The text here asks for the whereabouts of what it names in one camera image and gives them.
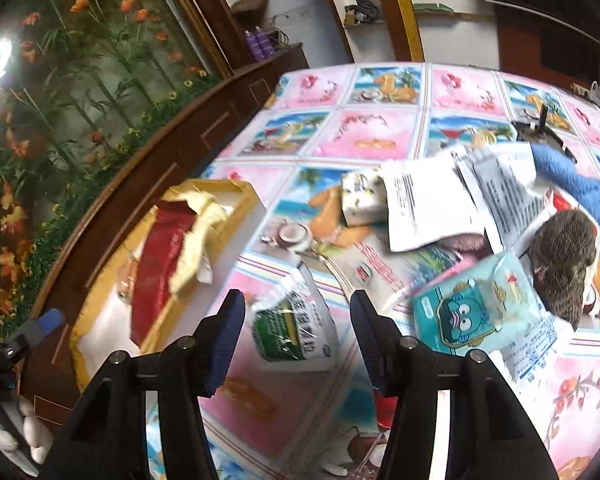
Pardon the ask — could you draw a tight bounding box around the pale yellow rubber glove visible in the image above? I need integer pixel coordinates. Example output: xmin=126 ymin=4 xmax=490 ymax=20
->
xmin=169 ymin=192 xmax=231 ymax=296

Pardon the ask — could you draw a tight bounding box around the green and white packet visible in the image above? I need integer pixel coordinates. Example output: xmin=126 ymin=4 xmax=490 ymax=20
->
xmin=250 ymin=265 xmax=341 ymax=373

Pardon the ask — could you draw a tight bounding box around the large white packet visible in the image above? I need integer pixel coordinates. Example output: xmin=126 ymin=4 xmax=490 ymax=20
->
xmin=380 ymin=157 xmax=487 ymax=253

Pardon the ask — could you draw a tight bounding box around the dark bundle on shelf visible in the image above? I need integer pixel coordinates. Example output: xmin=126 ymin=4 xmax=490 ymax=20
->
xmin=345 ymin=0 xmax=381 ymax=26

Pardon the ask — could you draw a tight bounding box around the white packet blue print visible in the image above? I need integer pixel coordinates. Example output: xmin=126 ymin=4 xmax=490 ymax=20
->
xmin=500 ymin=310 xmax=577 ymax=385

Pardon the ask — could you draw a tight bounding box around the person's left hand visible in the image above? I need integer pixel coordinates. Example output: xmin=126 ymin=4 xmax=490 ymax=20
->
xmin=0 ymin=396 xmax=54 ymax=477

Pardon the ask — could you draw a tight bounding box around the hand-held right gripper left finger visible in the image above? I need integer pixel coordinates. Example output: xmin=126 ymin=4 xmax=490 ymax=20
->
xmin=40 ymin=289 xmax=247 ymax=480

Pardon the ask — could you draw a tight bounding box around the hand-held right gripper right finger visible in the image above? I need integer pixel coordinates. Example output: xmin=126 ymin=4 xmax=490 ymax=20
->
xmin=349 ymin=290 xmax=561 ymax=480

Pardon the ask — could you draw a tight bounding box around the blue towel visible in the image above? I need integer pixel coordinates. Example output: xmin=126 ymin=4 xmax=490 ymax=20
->
xmin=530 ymin=142 xmax=600 ymax=281

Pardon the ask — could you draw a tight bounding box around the brown plush toy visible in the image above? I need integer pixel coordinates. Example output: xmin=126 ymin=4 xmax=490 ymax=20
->
xmin=527 ymin=209 xmax=600 ymax=331

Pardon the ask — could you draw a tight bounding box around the teal cartoon tissue pack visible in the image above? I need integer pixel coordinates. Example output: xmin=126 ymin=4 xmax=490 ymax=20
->
xmin=411 ymin=252 xmax=542 ymax=357

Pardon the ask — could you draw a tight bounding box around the black stand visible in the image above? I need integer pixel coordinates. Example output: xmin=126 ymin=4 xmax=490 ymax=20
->
xmin=512 ymin=105 xmax=577 ymax=161

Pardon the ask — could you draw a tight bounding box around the yellow cardboard box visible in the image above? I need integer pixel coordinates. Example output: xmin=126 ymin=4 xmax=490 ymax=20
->
xmin=70 ymin=178 xmax=261 ymax=392

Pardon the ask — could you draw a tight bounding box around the lemon print tissue pack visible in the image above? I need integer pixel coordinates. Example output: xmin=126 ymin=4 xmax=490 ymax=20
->
xmin=341 ymin=170 xmax=388 ymax=227

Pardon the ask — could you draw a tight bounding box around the printed tablecloth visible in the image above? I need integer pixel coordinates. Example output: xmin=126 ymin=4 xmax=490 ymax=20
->
xmin=145 ymin=62 xmax=600 ymax=480

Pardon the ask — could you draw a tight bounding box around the flower wall panel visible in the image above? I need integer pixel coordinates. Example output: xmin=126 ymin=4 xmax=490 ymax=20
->
xmin=0 ymin=0 xmax=222 ymax=341

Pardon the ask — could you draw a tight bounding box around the silver white sachet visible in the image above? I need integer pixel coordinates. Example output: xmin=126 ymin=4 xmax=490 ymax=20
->
xmin=455 ymin=144 xmax=547 ymax=252

